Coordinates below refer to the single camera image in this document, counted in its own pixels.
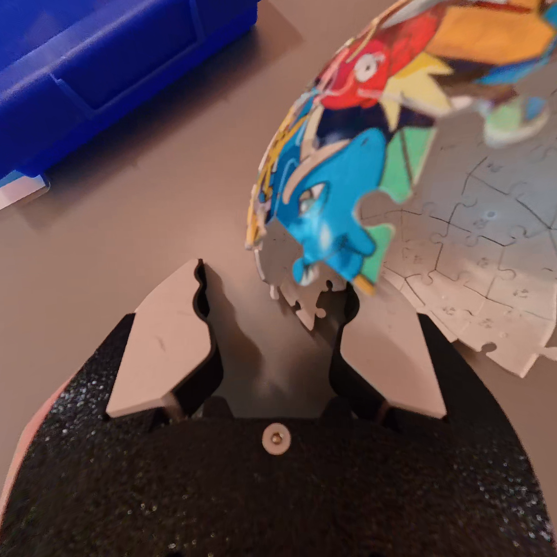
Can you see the person's left hand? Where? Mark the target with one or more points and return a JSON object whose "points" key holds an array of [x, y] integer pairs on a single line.
{"points": [[19, 448]]}

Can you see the blue plastic bin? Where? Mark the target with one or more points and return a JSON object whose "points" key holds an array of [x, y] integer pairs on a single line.
{"points": [[87, 65]]}

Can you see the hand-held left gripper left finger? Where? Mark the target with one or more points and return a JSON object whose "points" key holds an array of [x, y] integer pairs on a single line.
{"points": [[165, 348]]}

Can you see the half-built cartoon puzzle ball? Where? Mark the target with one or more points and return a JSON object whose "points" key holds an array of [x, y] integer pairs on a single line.
{"points": [[478, 243]]}

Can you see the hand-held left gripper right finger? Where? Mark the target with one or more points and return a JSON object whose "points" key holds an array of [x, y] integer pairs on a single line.
{"points": [[391, 361]]}

